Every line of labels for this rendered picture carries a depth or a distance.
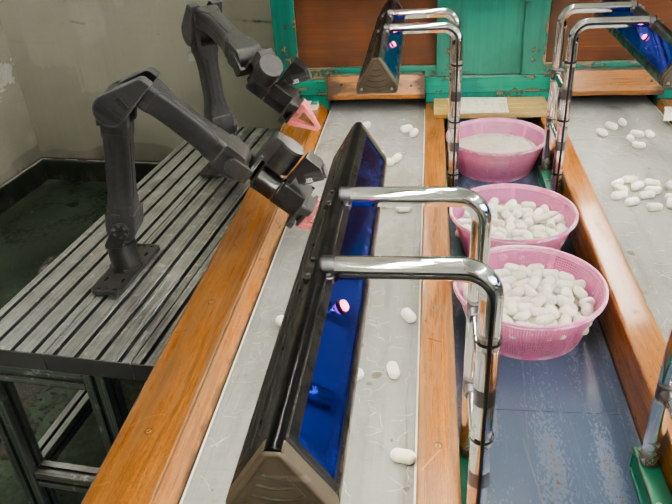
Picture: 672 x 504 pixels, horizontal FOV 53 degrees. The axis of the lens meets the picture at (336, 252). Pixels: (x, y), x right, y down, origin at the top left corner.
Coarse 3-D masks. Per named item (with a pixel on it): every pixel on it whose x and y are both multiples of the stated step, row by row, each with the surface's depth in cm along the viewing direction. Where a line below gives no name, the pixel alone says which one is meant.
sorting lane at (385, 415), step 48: (336, 144) 190; (384, 144) 188; (288, 240) 144; (384, 240) 142; (288, 288) 128; (384, 288) 126; (384, 336) 114; (240, 384) 105; (384, 384) 104; (240, 432) 97; (384, 432) 95; (192, 480) 90; (384, 480) 88
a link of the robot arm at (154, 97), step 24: (144, 72) 132; (120, 96) 126; (144, 96) 127; (168, 96) 129; (120, 120) 128; (168, 120) 130; (192, 120) 130; (192, 144) 133; (216, 144) 132; (240, 144) 137; (216, 168) 134
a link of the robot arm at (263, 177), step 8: (256, 168) 138; (264, 168) 137; (256, 176) 137; (264, 176) 136; (272, 176) 137; (280, 176) 138; (256, 184) 137; (264, 184) 137; (272, 184) 137; (264, 192) 138; (272, 192) 137
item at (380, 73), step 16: (384, 16) 157; (384, 32) 143; (368, 48) 152; (384, 48) 135; (400, 48) 151; (368, 64) 128; (384, 64) 128; (400, 64) 142; (368, 80) 129; (384, 80) 129
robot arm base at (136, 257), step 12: (132, 240) 147; (108, 252) 146; (120, 252) 145; (132, 252) 147; (144, 252) 155; (156, 252) 156; (120, 264) 146; (132, 264) 148; (144, 264) 151; (108, 276) 147; (120, 276) 147; (132, 276) 146; (96, 288) 143; (108, 288) 143; (120, 288) 143
